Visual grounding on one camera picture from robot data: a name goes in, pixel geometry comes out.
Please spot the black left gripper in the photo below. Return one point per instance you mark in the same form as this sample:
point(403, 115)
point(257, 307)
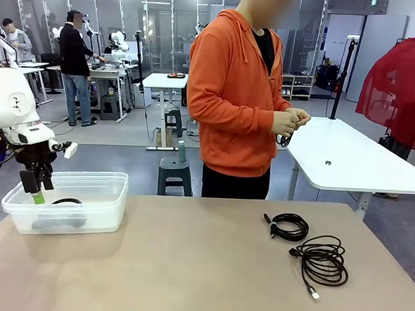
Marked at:
point(35, 156)

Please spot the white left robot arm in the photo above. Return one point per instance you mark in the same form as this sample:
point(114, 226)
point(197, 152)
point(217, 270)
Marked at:
point(10, 98)

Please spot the orange sleeved right forearm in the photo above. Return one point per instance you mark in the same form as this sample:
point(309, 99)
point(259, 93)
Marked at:
point(244, 112)

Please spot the person's right hand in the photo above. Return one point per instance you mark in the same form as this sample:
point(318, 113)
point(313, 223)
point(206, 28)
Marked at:
point(284, 123)

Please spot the person's left hand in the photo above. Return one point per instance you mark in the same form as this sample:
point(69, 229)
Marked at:
point(301, 117)

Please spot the clear plastic storage container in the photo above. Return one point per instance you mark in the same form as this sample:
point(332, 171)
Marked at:
point(102, 206)

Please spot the dark grey plastic stool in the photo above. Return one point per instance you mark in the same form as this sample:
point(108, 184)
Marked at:
point(110, 108)

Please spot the black office chair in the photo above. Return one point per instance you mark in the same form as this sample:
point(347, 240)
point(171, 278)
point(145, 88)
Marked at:
point(51, 66)

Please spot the white standing desk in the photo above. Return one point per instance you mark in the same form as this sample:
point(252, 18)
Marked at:
point(34, 65)

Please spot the grey metal workbench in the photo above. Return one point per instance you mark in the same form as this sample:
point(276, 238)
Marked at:
point(108, 72)

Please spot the brown cardboard box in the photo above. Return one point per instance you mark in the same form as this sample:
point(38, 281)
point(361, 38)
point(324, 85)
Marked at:
point(163, 138)

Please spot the man in black sweater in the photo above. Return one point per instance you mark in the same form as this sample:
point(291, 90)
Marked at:
point(74, 53)

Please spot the grey green plastic stool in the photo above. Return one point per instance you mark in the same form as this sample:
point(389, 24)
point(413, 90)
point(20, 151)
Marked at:
point(174, 171)
point(174, 121)

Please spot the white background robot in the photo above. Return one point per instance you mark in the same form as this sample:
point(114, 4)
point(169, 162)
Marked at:
point(117, 45)
point(5, 48)

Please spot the person in grey hoodie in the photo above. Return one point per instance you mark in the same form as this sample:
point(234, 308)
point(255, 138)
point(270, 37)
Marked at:
point(17, 42)

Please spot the green drink bottle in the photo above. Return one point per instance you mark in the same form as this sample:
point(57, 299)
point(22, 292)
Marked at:
point(182, 151)

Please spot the small white background table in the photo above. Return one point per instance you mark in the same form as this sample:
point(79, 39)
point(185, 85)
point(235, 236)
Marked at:
point(162, 81)

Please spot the black tray with food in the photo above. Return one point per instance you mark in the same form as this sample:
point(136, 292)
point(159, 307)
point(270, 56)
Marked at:
point(176, 75)

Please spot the person in orange hoodie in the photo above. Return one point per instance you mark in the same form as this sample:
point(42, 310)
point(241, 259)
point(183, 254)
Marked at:
point(227, 94)

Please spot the wooden shoe rack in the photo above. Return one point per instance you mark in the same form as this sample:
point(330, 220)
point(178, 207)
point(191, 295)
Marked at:
point(300, 87)

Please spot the black equipment bag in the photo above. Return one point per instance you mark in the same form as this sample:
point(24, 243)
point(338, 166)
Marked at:
point(326, 78)

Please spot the large white table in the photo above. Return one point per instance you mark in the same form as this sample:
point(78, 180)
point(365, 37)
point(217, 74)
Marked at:
point(349, 151)

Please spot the black tripod pole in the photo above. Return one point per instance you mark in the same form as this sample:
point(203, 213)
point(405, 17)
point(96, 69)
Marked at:
point(338, 92)

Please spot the black handbag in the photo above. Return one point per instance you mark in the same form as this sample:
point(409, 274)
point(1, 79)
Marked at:
point(385, 142)

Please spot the red sheer garment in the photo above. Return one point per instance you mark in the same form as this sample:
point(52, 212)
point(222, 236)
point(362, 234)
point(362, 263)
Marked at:
point(396, 88)

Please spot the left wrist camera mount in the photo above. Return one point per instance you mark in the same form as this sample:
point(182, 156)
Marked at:
point(65, 147)

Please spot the black camera tripod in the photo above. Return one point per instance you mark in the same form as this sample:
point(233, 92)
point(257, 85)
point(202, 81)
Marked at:
point(139, 56)

